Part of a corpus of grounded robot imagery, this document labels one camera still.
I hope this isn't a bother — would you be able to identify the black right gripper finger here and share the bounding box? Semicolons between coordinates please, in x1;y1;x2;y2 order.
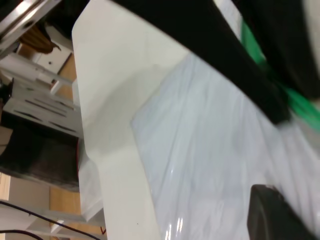
247;184;320;240

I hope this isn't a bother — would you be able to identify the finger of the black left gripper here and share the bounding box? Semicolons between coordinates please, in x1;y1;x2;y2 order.
231;0;320;102
112;0;292;125

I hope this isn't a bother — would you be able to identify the clear zip bag green zipper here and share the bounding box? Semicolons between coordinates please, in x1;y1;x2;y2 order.
129;19;320;240

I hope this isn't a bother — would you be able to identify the clear plastic bag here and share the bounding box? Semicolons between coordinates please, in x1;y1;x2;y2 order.
130;53;320;240

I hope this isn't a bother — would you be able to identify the white drawer cabinet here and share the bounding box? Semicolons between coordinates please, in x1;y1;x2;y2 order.
14;43;75;76

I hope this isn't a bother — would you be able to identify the brown tassel object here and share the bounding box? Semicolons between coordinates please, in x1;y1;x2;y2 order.
20;22;62;55

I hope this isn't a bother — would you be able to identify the white slotted panel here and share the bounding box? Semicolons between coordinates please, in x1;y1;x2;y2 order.
2;79;82;135

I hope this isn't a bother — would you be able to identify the clear hanging plastic sheet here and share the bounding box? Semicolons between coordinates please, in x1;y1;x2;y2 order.
78;152;105;222

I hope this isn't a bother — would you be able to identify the aluminium frame profile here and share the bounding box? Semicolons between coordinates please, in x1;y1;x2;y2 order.
0;0;62;42

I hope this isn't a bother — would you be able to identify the thin black floor cable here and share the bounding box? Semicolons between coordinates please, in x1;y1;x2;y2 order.
0;199;108;240

